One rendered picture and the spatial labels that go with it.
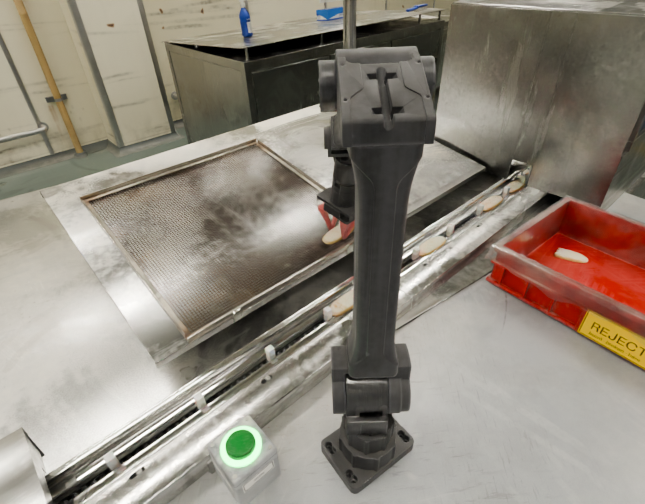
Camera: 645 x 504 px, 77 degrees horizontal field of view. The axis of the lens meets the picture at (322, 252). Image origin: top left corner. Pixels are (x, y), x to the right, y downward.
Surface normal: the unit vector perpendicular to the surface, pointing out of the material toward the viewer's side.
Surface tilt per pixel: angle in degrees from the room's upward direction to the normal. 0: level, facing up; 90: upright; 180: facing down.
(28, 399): 0
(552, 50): 90
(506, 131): 90
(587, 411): 0
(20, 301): 0
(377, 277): 89
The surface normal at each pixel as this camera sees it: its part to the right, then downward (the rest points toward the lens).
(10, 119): 0.67, 0.43
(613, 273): -0.04, -0.80
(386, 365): 0.02, 0.58
